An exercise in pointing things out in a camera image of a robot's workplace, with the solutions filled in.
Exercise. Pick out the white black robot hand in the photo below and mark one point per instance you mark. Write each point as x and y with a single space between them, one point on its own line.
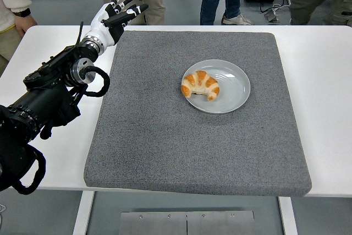
101 27

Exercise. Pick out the person's hand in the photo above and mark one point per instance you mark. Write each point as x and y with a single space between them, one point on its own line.
25 24

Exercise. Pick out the golden croissant bread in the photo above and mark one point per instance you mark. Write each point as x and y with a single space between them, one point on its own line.
200 81

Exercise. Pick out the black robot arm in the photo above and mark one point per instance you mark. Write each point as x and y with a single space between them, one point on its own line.
41 103

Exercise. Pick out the pale grey round plate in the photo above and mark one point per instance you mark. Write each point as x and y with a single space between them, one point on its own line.
233 92

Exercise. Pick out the grey metal plate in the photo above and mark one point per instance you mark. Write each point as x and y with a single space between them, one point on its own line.
165 225

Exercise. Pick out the black wristwatch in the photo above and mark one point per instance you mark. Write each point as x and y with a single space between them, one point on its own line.
22 13

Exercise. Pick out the grey felt mat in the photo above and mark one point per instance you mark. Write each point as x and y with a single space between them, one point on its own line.
192 149

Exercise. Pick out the grey power adapter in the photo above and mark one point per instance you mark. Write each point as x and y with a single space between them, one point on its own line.
271 16

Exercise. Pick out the white table leg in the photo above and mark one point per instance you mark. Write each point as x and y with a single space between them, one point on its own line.
82 213
288 215

